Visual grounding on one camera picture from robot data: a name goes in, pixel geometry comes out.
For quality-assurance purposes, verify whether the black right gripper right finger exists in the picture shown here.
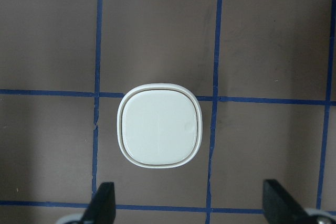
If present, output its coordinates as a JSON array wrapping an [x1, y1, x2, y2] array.
[[262, 179, 312, 224]]

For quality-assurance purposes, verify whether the white trash can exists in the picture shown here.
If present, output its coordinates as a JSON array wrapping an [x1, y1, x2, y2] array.
[[117, 83, 203, 169]]

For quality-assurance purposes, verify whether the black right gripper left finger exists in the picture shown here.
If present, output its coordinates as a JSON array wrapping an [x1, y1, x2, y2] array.
[[81, 182, 116, 224]]

